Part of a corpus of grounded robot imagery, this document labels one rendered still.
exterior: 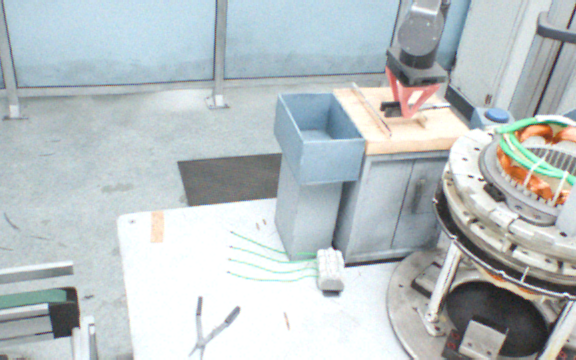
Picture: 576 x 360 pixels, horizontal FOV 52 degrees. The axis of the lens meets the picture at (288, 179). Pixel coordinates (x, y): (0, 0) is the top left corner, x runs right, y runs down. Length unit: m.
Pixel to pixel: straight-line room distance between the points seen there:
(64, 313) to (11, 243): 1.31
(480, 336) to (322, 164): 0.37
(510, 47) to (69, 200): 2.20
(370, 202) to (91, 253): 1.45
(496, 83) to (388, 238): 2.22
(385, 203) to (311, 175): 0.17
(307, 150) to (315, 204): 0.14
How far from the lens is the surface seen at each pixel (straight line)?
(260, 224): 1.22
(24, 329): 1.16
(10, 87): 3.14
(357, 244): 1.13
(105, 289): 2.19
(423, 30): 0.87
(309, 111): 1.12
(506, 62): 3.26
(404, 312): 1.08
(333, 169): 1.00
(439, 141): 1.04
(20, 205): 2.60
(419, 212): 1.14
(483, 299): 1.19
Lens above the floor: 1.56
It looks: 35 degrees down
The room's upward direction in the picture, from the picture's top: 7 degrees clockwise
